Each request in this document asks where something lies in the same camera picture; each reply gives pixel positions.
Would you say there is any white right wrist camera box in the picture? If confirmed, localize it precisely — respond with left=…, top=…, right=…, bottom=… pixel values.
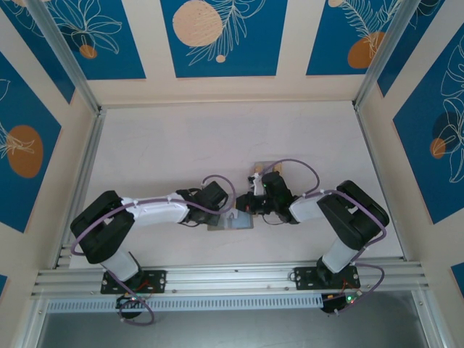
left=248, top=173, right=264, bottom=196

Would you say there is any grey metal sheet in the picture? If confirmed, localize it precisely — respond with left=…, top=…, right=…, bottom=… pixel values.
left=34, top=289, right=434, bottom=348

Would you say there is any aluminium frame post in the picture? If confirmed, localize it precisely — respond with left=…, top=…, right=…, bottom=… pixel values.
left=25, top=0, right=104, bottom=114
left=352, top=0, right=425, bottom=112

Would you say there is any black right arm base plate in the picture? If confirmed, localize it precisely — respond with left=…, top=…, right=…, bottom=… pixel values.
left=294, top=267, right=362, bottom=291

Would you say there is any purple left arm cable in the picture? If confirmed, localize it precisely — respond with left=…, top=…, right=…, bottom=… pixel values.
left=71, top=175, right=237, bottom=326

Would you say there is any clear acrylic card stand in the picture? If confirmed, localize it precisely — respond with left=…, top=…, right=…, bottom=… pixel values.
left=253, top=161, right=286, bottom=175

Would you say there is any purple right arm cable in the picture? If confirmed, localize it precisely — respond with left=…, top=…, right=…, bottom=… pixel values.
left=259, top=158, right=387, bottom=312

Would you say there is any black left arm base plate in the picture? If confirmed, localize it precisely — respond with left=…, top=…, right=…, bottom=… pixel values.
left=100, top=270, right=167, bottom=294

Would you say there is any white slotted cable duct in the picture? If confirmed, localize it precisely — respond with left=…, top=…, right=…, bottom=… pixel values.
left=46, top=294, right=323, bottom=313

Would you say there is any grey leather card holder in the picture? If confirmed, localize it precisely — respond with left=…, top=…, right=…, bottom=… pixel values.
left=206, top=213, right=254, bottom=232

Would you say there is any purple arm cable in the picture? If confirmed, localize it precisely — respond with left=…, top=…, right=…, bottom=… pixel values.
left=71, top=175, right=237, bottom=326
left=259, top=158, right=387, bottom=312

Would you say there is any aluminium mounting rail beam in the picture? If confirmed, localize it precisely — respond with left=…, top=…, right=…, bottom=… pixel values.
left=30, top=257, right=431, bottom=299

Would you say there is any aluminium table side rail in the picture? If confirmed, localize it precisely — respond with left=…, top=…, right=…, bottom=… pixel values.
left=353, top=103, right=406, bottom=261
left=53, top=107, right=107, bottom=270

